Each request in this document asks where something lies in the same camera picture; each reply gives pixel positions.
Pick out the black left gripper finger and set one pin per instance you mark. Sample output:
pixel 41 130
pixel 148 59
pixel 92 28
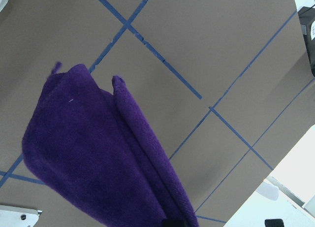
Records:
pixel 173 223

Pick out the purple towel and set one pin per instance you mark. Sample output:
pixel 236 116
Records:
pixel 97 150

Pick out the small black box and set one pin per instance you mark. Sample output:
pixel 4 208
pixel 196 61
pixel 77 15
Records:
pixel 307 22

